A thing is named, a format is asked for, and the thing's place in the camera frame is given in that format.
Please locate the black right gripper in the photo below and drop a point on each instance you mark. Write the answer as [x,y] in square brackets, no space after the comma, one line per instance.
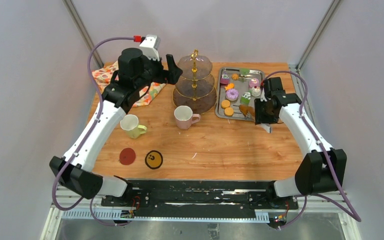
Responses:
[260,118]

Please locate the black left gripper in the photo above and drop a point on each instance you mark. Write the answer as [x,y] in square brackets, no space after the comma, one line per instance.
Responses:
[174,71]

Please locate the long metal tongs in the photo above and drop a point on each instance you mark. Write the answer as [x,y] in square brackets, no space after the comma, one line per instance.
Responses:
[267,127]

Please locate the brown bread roll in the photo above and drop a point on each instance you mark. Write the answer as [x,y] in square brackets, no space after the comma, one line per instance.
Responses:
[247,111]

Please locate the green square cake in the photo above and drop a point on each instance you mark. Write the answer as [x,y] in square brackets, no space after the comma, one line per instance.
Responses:
[245,98]

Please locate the three-tier glass cake stand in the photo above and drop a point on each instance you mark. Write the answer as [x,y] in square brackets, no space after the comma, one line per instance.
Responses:
[196,88]

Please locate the orange round biscuit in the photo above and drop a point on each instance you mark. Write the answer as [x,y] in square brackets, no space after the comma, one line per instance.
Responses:
[225,104]
[229,111]

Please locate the purple frosted donut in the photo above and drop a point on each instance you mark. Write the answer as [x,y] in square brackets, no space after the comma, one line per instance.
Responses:
[232,94]

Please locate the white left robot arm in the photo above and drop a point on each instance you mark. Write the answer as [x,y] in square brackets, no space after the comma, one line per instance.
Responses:
[74,170]

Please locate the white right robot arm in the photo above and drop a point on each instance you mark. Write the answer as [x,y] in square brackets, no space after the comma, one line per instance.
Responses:
[323,167]

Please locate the white cream cupcake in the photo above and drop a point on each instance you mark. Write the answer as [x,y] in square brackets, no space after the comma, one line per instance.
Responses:
[256,91]

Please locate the metal serving tray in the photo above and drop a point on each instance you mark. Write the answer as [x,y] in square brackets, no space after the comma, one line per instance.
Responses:
[235,87]

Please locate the pink mug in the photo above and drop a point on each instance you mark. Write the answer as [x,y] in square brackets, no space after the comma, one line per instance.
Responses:
[185,117]

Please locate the small orange flower cookie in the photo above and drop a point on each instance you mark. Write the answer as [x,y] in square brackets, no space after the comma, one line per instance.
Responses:
[235,77]

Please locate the magenta square cake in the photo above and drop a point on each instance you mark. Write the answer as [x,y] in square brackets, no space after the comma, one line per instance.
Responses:
[224,79]

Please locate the white cup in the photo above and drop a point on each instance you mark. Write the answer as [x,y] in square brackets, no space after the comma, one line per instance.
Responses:
[130,125]

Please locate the floral orange cloth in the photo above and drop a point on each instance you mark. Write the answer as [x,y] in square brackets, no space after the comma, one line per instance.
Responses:
[103,76]

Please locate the red round coaster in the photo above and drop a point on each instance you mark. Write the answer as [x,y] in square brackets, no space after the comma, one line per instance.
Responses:
[127,156]

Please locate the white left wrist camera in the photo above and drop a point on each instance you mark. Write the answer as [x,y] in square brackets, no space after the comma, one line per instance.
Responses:
[149,47]

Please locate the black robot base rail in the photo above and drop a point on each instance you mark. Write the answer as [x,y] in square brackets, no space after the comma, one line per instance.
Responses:
[199,199]

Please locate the aluminium frame post right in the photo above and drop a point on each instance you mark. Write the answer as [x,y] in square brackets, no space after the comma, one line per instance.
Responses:
[331,10]

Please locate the aluminium frame post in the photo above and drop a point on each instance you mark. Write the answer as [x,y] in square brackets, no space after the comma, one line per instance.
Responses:
[331,10]
[76,18]

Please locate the aluminium frame post left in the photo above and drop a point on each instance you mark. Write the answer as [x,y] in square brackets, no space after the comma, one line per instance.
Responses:
[76,18]

